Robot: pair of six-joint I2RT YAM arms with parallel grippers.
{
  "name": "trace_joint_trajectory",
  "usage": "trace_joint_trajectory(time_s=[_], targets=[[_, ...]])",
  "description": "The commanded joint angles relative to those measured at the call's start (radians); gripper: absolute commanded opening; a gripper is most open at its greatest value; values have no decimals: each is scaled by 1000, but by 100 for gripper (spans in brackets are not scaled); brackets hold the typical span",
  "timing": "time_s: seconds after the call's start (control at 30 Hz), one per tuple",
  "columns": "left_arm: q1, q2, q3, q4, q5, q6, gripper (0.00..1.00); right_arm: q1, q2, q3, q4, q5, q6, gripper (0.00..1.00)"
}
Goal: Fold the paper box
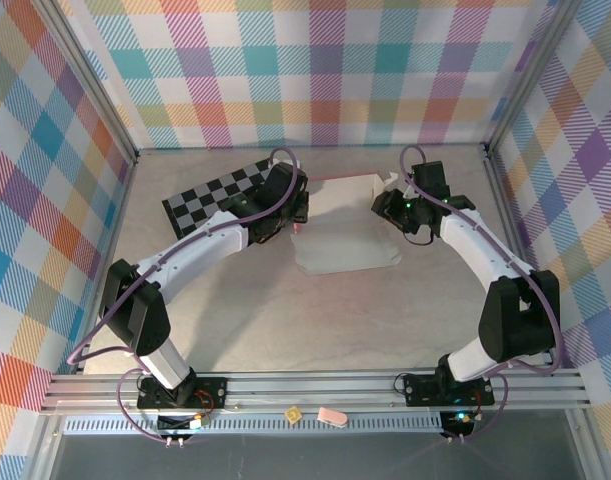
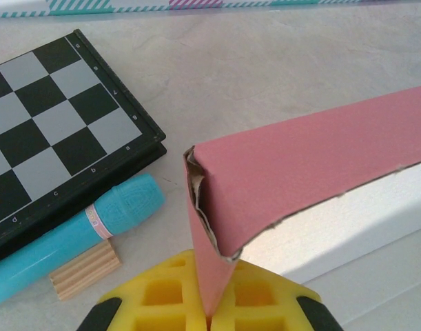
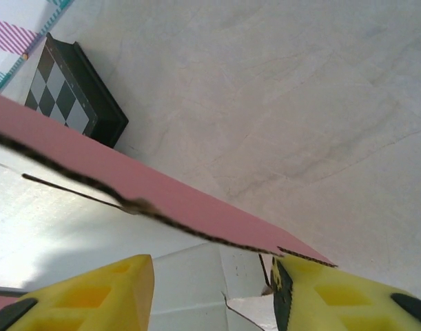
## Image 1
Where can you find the long aluminium base rail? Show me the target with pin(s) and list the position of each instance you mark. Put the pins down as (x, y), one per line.
(310, 390)

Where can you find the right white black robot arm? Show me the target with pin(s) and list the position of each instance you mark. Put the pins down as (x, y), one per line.
(485, 250)

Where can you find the small yellow tag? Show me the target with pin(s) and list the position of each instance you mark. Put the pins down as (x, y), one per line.
(293, 415)

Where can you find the pink white eraser block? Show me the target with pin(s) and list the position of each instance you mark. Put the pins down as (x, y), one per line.
(331, 416)

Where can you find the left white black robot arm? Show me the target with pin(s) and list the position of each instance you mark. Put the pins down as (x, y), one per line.
(195, 250)

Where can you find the black electronics board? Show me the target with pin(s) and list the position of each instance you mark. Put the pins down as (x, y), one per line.
(457, 425)
(175, 424)

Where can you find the aluminium side rail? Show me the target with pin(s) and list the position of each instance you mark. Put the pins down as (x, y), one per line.
(510, 225)
(114, 225)

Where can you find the short aluminium frame post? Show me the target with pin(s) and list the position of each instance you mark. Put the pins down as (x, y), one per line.
(49, 450)
(585, 445)

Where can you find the black grey checkerboard plate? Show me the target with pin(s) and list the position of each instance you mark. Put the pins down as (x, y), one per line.
(205, 200)

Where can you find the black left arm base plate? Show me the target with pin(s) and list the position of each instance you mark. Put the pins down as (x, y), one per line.
(217, 385)

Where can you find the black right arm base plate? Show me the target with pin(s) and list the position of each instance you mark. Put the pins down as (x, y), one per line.
(420, 392)

